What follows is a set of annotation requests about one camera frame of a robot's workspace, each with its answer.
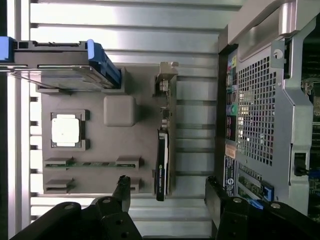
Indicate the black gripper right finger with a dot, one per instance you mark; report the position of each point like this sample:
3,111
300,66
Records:
212,192

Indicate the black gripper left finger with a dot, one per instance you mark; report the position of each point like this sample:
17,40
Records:
123,192

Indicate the bare green RAM stick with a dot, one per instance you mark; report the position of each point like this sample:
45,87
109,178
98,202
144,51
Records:
100,164

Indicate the grey parts rack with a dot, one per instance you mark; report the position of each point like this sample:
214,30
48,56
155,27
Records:
120,145

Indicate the silver CPU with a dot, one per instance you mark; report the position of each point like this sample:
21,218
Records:
66,131

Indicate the open black PC case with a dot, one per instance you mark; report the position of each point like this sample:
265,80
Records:
287,112

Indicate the hard disk blue carrier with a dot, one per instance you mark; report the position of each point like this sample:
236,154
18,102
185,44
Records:
50,53

